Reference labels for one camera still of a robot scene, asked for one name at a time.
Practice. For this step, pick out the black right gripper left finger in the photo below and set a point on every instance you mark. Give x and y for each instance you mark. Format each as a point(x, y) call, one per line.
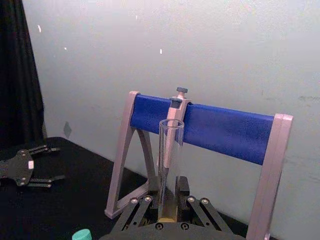
point(140, 210)

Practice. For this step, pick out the clear glass test tube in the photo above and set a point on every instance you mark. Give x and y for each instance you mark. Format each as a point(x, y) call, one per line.
point(172, 150)

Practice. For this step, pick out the grey pipette with dark knob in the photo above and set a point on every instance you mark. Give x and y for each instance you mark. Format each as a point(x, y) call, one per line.
point(175, 110)

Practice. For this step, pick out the teal screw cap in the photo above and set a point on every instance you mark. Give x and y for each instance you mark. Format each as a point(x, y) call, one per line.
point(82, 235)

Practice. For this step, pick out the black table cloth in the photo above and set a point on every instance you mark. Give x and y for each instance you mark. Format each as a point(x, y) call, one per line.
point(75, 190)

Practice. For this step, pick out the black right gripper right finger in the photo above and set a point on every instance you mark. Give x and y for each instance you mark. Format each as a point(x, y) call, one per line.
point(200, 211)

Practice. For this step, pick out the black curtain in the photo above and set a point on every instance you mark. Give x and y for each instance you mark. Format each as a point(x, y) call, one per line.
point(17, 75)

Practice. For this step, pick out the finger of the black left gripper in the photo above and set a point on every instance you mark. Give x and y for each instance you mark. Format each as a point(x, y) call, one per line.
point(43, 150)
point(46, 181)

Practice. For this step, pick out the grey stand with blue bar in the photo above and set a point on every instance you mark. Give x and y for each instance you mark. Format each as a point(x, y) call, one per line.
point(225, 130)

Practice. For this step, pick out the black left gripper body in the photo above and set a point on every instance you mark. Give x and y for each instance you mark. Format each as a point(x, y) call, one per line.
point(15, 167)

